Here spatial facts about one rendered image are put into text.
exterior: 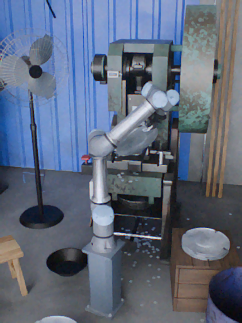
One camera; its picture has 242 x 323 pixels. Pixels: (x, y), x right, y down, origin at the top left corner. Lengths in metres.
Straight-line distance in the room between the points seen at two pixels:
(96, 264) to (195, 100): 1.09
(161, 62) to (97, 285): 1.41
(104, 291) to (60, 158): 2.23
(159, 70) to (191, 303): 1.45
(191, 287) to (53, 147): 2.42
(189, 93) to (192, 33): 0.33
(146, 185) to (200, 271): 0.70
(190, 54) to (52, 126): 2.26
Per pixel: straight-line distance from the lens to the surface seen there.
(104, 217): 2.08
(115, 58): 2.53
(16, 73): 2.88
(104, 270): 2.22
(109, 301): 2.38
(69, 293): 2.63
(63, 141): 4.18
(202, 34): 2.27
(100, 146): 1.93
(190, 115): 2.31
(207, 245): 2.40
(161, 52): 2.51
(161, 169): 2.66
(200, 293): 2.42
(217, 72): 2.55
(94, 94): 3.92
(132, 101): 2.61
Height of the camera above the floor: 1.73
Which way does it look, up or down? 22 degrees down
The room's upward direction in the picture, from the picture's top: straight up
